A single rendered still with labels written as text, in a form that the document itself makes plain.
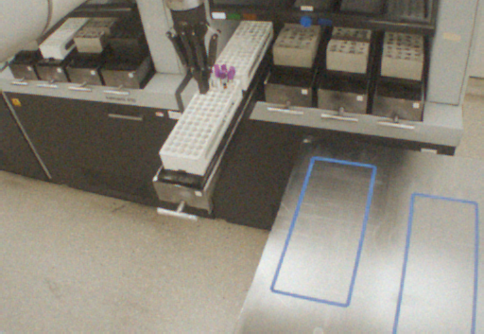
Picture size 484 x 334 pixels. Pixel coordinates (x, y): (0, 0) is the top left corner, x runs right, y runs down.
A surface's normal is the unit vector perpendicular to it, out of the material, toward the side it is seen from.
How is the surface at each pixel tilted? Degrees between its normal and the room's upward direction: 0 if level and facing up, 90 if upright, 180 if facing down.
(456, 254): 0
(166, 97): 90
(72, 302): 0
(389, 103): 90
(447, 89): 90
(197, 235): 0
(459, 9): 90
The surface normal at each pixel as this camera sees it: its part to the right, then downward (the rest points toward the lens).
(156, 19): -0.33, 0.69
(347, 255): -0.13, -0.71
